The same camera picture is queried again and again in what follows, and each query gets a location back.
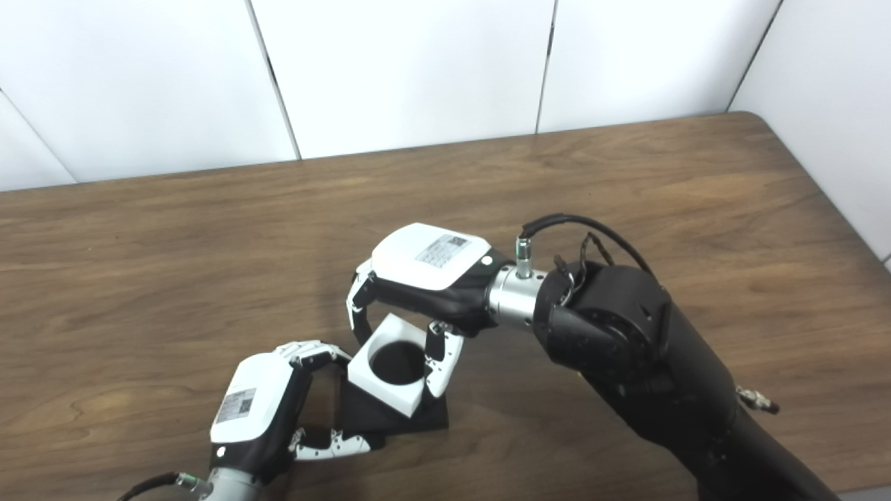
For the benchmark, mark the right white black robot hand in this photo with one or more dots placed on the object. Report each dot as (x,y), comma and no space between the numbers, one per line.
(424,261)

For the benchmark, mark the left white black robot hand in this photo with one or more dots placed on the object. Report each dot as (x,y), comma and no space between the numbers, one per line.
(254,403)

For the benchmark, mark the black peg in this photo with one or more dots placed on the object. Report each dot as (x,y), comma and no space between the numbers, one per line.
(398,363)

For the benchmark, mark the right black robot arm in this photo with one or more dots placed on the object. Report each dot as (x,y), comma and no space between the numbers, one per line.
(647,362)

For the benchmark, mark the white square piece with hole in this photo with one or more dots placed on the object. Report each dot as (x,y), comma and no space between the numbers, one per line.
(390,395)

